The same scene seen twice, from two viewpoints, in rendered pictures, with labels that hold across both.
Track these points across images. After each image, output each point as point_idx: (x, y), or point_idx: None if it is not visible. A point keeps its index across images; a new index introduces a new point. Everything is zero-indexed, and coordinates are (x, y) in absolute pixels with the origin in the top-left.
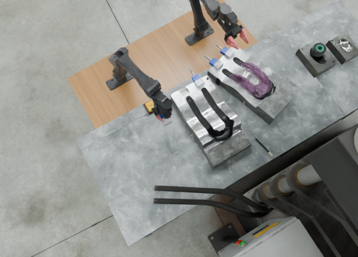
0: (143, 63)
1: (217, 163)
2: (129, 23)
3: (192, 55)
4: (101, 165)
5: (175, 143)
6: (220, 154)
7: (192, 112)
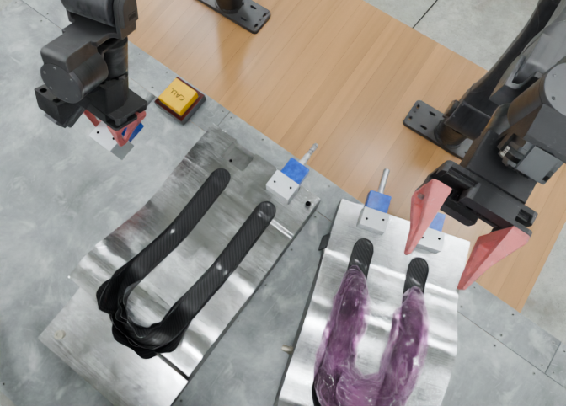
0: (296, 34)
1: (50, 346)
2: (431, 36)
3: (378, 141)
4: None
5: (98, 201)
6: (83, 344)
7: (184, 205)
